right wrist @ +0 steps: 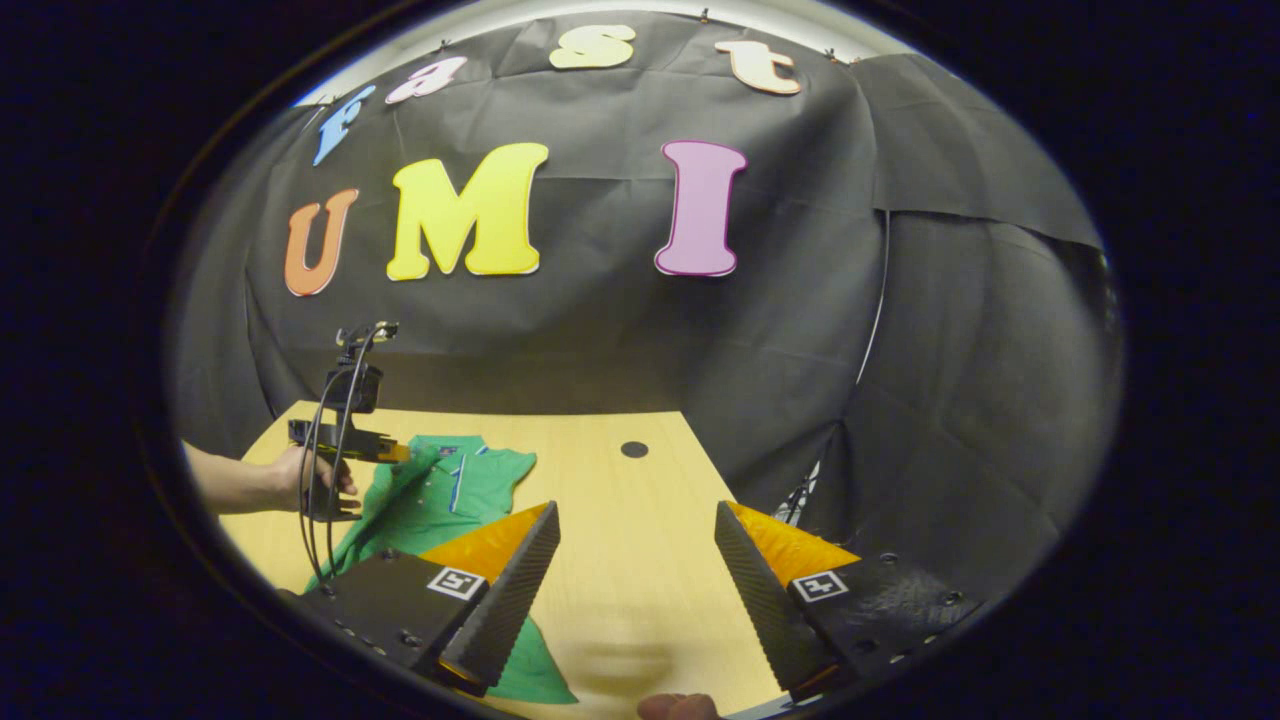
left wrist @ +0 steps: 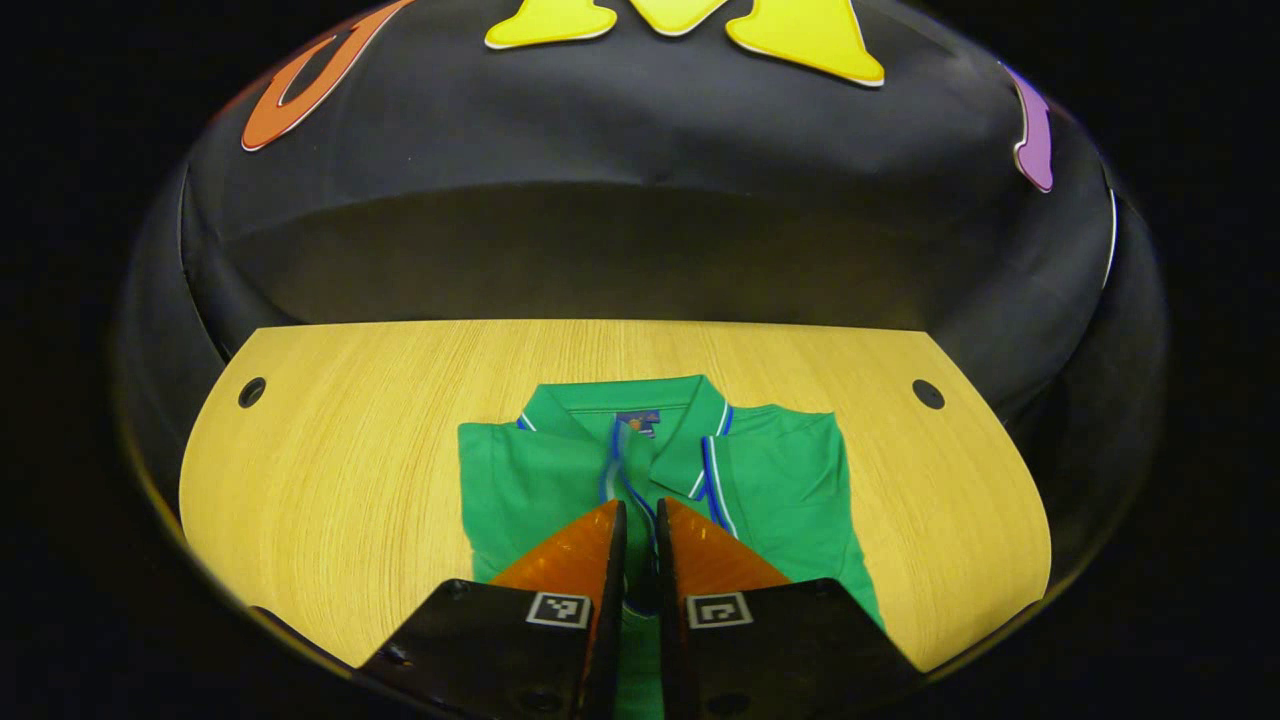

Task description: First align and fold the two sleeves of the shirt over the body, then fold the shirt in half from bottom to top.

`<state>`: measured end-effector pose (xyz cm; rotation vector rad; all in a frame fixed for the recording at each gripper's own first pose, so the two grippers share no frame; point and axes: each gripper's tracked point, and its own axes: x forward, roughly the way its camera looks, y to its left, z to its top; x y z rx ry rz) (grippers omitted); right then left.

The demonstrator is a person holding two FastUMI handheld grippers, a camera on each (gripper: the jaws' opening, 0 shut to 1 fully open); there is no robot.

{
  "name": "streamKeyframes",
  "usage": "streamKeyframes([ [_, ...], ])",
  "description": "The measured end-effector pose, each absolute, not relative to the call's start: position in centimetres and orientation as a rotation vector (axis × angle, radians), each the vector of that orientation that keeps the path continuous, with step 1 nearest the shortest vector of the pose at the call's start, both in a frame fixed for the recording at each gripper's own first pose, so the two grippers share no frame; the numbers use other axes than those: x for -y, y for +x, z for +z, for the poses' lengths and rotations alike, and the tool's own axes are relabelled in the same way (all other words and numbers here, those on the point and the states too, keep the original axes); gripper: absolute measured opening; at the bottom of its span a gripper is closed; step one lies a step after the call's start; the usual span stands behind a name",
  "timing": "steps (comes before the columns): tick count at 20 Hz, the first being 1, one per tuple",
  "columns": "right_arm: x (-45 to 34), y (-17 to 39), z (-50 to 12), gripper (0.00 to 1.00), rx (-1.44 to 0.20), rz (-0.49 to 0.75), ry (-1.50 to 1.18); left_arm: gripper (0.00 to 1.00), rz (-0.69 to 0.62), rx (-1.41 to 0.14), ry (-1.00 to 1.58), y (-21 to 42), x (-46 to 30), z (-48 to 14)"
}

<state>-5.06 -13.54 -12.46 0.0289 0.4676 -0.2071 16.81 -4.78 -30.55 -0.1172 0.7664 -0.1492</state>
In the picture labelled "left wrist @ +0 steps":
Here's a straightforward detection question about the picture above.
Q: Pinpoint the black backdrop cloth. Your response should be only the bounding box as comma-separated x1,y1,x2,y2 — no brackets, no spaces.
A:
112,0,1171,601

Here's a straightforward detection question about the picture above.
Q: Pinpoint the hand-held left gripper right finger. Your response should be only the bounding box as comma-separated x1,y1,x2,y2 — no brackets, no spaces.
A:
655,497,926,720

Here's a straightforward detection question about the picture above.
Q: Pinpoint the green T-shirt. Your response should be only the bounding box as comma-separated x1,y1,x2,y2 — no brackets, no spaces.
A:
457,374,886,720

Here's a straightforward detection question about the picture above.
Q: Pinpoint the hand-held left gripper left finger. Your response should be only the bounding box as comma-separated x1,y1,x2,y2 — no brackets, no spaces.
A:
352,498,629,720

